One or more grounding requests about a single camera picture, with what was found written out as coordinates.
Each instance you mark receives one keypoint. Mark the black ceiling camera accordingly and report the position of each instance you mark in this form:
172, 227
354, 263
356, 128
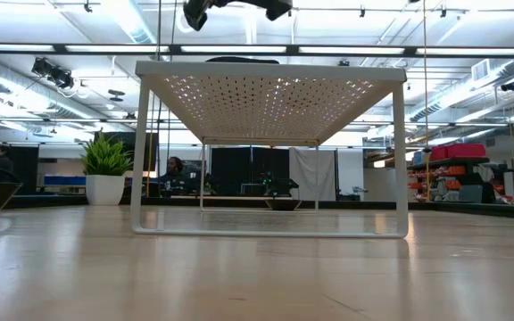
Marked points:
511, 84

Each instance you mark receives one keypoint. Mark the white hanging sheet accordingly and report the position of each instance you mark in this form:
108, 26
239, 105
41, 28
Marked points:
312, 174

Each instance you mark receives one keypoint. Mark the black monitor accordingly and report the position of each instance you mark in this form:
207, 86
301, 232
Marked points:
143, 147

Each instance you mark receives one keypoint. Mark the black ceiling spotlight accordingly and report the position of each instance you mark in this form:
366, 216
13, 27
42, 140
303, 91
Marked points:
54, 73

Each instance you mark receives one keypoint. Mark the green plant in white pot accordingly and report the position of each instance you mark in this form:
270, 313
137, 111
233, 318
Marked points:
105, 187

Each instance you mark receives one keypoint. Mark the blue storage bins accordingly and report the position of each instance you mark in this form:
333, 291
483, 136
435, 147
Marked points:
63, 180

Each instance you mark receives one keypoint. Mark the shelf with orange bins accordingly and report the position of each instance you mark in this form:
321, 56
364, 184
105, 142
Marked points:
458, 151

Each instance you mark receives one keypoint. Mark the white perforated metal rack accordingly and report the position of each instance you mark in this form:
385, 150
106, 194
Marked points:
261, 71

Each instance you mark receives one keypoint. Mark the black partition panel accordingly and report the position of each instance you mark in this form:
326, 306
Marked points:
239, 165

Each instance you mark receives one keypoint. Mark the person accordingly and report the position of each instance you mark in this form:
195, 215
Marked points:
2, 162
174, 171

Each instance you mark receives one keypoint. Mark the background black robot arm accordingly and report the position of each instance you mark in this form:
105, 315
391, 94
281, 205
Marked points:
279, 183

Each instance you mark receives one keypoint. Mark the black cup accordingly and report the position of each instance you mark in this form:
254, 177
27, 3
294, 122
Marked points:
283, 205

